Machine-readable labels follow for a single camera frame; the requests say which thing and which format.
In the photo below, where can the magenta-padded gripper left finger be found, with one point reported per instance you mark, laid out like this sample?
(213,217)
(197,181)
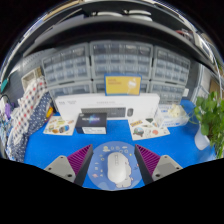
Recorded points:
(61,166)

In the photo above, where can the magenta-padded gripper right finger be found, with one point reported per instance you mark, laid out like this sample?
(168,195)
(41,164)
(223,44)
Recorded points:
(165,166)

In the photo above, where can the grey white computer mouse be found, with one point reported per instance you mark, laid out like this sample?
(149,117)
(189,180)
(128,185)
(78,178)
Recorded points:
(116,168)

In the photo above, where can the round blue bunny mouse pad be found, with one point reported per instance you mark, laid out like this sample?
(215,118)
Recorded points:
(100,160)

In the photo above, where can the white keyboard mouse packaging box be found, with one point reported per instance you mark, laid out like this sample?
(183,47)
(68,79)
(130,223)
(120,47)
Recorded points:
(100,100)

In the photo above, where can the small colourful sticker sheet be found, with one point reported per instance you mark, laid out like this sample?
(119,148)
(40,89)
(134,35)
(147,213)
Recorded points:
(60,126)

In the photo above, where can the large white sticker sheet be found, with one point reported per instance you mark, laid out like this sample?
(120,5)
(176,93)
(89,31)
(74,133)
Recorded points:
(146,130)

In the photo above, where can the white blue disposable glove box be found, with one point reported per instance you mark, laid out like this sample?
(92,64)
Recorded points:
(166,120)

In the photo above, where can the small black product box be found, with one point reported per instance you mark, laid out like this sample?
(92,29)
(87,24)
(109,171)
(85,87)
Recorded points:
(90,120)

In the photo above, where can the navy cloth with white dots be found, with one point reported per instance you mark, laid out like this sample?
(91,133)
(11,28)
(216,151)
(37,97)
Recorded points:
(38,113)

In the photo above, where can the green plant in white pot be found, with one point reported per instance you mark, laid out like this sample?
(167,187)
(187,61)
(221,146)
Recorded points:
(210,116)

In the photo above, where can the white cloth with red dots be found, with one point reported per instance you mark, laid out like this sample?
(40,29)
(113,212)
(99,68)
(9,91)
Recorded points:
(28,100)

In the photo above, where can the yellow blue-edged flat box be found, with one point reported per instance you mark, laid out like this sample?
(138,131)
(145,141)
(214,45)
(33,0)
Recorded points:
(120,85)

